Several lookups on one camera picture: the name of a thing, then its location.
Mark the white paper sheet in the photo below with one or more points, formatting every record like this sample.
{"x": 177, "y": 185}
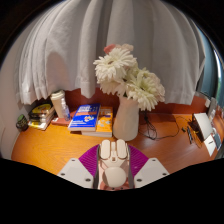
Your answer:
{"x": 210, "y": 145}

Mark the yellow and white book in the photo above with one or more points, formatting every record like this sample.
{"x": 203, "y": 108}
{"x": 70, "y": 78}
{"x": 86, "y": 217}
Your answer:
{"x": 39, "y": 124}

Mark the cream tumbler with lid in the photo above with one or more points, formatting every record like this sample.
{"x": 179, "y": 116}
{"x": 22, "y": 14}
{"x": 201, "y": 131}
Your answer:
{"x": 57, "y": 101}

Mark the white flower bouquet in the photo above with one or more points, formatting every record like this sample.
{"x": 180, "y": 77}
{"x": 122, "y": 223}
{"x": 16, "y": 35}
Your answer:
{"x": 116, "y": 66}

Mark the yellow and black book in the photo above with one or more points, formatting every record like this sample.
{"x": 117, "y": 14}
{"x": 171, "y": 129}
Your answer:
{"x": 41, "y": 108}

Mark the white ceramic vase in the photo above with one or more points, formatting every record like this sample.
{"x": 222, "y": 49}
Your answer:
{"x": 126, "y": 121}

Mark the blue book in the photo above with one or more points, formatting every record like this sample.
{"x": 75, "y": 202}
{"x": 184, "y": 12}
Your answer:
{"x": 85, "y": 116}

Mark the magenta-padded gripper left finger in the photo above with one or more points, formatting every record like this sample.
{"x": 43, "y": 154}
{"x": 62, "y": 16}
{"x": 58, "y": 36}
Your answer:
{"x": 76, "y": 171}

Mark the dark mug with green inside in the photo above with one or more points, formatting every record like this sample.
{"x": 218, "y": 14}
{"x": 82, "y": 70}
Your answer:
{"x": 22, "y": 122}

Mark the dark red book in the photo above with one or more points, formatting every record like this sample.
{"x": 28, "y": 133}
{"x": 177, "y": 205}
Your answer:
{"x": 58, "y": 121}

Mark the white laptop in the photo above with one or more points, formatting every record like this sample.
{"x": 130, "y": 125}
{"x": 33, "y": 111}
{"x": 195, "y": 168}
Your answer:
{"x": 203, "y": 125}

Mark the window with dark frame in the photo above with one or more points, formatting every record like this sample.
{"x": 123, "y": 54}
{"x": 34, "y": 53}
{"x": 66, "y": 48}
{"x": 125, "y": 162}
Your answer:
{"x": 210, "y": 66}

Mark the white pleated curtain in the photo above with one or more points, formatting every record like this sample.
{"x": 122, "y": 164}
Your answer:
{"x": 66, "y": 50}

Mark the white computer mouse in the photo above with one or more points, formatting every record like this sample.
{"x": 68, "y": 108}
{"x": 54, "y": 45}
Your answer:
{"x": 113, "y": 163}

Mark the black pen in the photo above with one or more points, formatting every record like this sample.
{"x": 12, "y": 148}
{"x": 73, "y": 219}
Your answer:
{"x": 189, "y": 135}

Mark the orange book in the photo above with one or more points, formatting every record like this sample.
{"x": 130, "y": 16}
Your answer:
{"x": 106, "y": 121}

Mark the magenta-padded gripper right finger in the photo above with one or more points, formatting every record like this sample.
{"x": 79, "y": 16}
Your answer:
{"x": 150, "y": 171}

